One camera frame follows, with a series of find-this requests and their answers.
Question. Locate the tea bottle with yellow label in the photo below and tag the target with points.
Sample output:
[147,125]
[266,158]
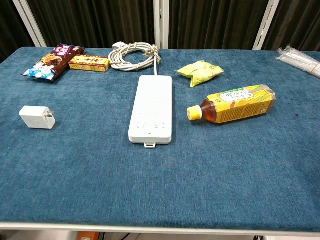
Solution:
[235,105]

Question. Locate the white AC adapter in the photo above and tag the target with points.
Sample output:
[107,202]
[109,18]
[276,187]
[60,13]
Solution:
[37,117]

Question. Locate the yellow red carton box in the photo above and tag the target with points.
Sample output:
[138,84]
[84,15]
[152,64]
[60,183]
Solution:
[88,63]

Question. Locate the orange box under table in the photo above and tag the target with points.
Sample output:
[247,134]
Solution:
[87,236]

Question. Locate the white power strip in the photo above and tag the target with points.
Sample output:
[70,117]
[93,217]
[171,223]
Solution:
[152,110]

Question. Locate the blue table cloth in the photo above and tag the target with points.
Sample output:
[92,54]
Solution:
[160,180]

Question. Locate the brown snack bag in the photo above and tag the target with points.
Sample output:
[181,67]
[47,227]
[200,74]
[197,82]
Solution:
[47,63]

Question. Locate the black pleated curtain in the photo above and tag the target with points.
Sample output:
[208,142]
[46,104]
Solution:
[215,22]
[297,22]
[10,30]
[95,22]

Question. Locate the yellow green snack packet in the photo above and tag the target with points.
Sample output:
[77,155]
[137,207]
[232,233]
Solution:
[200,72]

